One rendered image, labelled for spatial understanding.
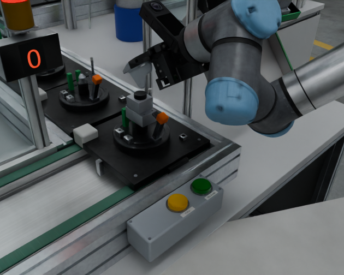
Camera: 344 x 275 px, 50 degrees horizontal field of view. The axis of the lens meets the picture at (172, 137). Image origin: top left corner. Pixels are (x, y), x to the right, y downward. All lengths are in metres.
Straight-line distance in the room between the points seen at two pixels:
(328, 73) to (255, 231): 0.41
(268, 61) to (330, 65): 0.55
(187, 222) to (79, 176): 0.29
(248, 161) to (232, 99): 0.55
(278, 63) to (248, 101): 0.67
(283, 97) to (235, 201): 0.38
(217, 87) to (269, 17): 0.12
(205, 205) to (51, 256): 0.31
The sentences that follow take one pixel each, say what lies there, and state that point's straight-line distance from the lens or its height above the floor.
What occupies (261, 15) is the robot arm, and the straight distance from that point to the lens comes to 0.55.
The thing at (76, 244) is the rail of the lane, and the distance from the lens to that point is 0.71.
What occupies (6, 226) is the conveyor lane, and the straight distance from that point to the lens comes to 0.84.
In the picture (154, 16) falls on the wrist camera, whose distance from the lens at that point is 0.70.
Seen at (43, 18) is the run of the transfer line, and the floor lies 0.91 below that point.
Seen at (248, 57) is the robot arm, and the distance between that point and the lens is 0.54.
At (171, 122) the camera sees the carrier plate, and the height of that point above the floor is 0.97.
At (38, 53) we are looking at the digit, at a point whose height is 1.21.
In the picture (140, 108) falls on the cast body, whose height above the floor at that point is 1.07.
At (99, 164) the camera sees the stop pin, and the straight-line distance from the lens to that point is 0.86.
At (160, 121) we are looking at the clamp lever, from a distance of 0.81.
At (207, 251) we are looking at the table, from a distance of 0.82.
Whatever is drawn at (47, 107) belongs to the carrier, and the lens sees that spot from 1.08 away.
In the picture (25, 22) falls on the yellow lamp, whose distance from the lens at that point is 0.77.
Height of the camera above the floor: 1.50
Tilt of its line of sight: 35 degrees down
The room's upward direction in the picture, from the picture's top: 1 degrees clockwise
